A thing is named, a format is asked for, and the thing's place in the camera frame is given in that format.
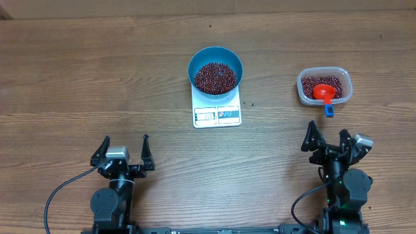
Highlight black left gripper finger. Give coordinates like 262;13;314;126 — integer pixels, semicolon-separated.
90;136;111;166
140;135;155;171

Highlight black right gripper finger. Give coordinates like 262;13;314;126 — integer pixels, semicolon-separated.
301;120;326;151
339;129;352;153

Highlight red scoop with blue handle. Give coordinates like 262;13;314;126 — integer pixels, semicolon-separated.
313;84;336;118

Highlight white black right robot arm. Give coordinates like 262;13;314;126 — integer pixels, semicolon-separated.
295;120;373;234

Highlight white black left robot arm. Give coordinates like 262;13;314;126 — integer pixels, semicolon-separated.
89;135;155;233

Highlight white digital kitchen scale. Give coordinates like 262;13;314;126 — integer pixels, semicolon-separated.
191;86;242;129

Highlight red beans in bowl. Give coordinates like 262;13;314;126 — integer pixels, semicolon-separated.
194;62;237;95

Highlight teal plastic bowl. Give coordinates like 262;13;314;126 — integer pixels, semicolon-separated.
188;46;244;94

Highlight clear plastic container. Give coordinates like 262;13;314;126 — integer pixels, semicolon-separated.
296;66;354;106

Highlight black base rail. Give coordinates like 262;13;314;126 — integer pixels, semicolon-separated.
81;224;371;234

